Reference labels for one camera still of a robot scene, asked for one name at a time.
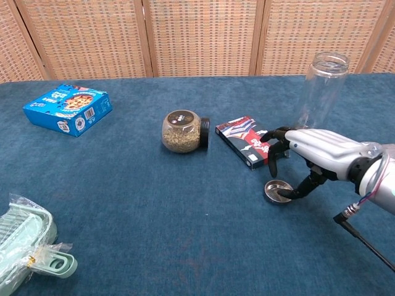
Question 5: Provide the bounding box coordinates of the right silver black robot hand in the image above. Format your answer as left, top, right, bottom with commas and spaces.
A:
260, 125, 381, 204

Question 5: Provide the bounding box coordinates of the small metal strainer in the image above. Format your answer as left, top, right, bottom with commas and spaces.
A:
263, 179, 294, 204

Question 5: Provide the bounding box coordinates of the clear glass jar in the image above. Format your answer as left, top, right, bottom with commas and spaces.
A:
293, 51, 351, 131

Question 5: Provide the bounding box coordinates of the black red card box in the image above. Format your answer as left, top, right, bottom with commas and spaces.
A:
215, 115, 291, 171

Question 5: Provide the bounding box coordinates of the woven rattan screen panel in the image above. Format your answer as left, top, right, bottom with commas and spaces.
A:
370, 12, 395, 74
255, 0, 395, 76
141, 0, 266, 78
0, 0, 47, 83
14, 0, 154, 81

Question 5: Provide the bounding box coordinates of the tea jar with black lid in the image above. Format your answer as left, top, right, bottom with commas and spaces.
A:
161, 109, 211, 154

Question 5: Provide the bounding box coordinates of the blue carpet table cover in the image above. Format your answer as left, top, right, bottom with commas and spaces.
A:
0, 73, 395, 296

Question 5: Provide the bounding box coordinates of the blue cookie box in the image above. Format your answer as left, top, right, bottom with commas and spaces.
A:
22, 83, 114, 138

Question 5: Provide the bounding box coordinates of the green dustpan in plastic wrap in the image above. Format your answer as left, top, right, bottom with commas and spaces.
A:
0, 193, 78, 286

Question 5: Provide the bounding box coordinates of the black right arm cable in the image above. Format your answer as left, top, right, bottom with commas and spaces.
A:
333, 200, 395, 269

